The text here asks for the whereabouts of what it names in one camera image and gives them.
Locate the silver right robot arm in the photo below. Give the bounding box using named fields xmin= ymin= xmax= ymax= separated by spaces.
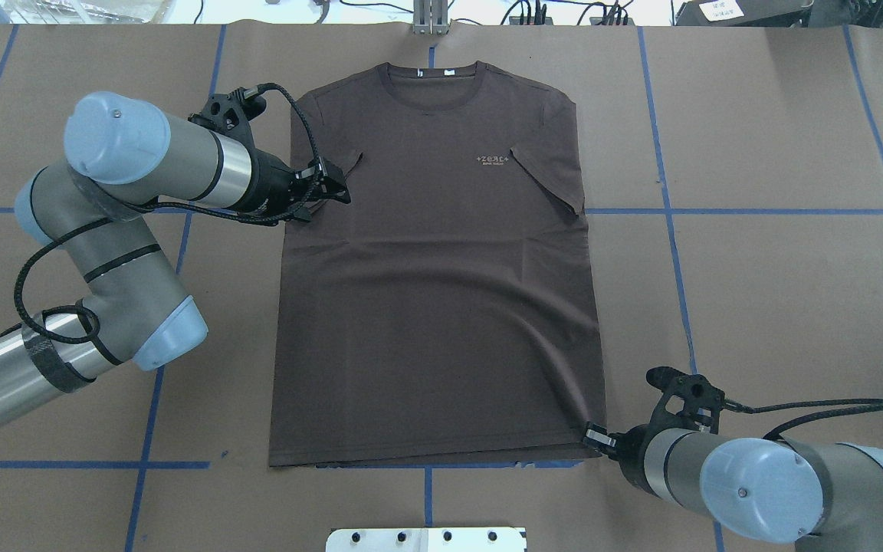
xmin=583 ymin=423 xmax=883 ymax=551

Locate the aluminium frame post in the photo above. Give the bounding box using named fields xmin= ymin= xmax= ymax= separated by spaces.
xmin=412 ymin=0 xmax=451 ymax=36

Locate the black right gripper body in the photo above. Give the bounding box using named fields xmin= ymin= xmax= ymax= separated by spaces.
xmin=606 ymin=426 xmax=651 ymax=491

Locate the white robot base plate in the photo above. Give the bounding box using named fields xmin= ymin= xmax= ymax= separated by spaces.
xmin=325 ymin=527 xmax=529 ymax=551

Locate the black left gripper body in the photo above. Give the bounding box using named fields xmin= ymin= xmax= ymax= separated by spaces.
xmin=245 ymin=150 xmax=307 ymax=225

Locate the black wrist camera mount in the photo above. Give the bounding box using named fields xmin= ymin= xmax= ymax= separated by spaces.
xmin=187 ymin=87 xmax=267 ymax=153
xmin=645 ymin=366 xmax=726 ymax=435

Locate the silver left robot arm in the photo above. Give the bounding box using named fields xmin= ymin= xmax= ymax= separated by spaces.
xmin=0 ymin=83 xmax=350 ymax=427

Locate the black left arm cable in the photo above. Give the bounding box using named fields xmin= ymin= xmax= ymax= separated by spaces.
xmin=14 ymin=83 xmax=335 ymax=346

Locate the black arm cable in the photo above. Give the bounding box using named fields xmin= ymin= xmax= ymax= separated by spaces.
xmin=722 ymin=397 xmax=883 ymax=442
xmin=14 ymin=83 xmax=335 ymax=346

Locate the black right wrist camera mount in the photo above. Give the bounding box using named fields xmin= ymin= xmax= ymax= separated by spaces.
xmin=645 ymin=366 xmax=726 ymax=435

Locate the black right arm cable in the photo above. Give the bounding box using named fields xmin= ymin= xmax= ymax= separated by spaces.
xmin=722 ymin=397 xmax=883 ymax=442

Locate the dark brown t-shirt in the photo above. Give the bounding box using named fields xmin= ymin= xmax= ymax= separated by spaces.
xmin=268 ymin=61 xmax=606 ymax=468

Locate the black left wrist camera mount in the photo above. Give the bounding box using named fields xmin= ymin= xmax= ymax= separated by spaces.
xmin=187 ymin=87 xmax=267 ymax=153

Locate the black box with label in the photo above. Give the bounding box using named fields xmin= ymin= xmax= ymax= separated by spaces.
xmin=674 ymin=1 xmax=813 ymax=28

